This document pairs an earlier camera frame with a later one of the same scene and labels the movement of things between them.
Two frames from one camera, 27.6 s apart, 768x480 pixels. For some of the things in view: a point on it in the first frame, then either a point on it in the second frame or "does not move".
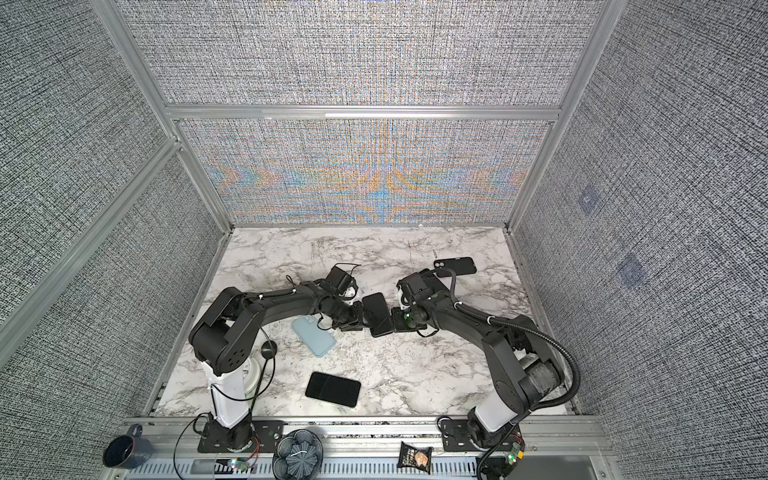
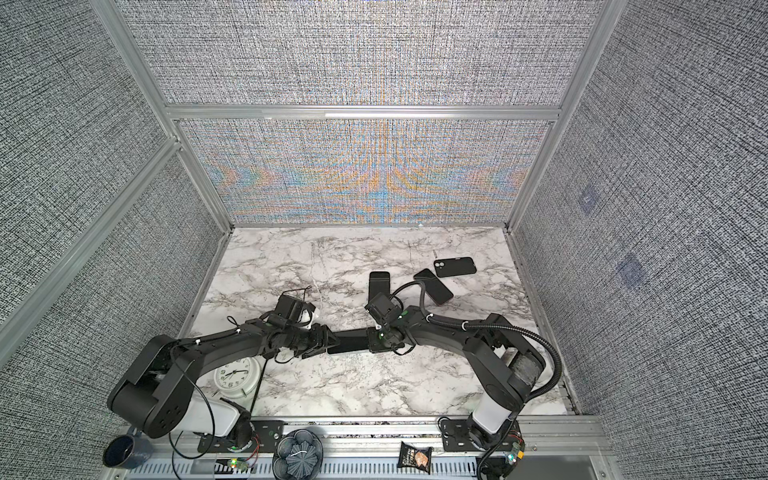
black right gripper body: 406,320 to 380,340
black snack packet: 415,457 does not move
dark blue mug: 130,451 does not move
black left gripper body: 347,316 to 308,340
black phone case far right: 460,266 does not move
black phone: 333,389 to 350,340
